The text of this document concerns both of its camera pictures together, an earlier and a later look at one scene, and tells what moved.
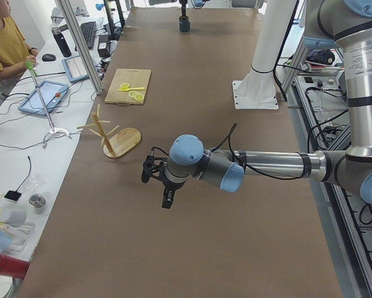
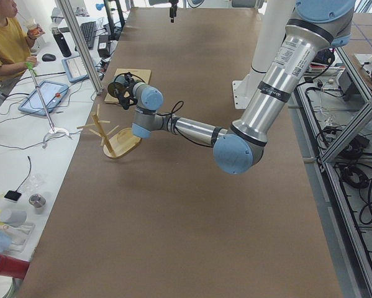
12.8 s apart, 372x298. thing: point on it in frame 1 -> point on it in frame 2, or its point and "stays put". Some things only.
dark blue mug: x=184 y=24 -> x=117 y=88
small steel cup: x=37 y=201 stays put
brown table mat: x=110 y=238 stays put
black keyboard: x=89 y=31 stays put
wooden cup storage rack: x=121 y=143 stays put
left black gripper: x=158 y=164 -> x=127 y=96
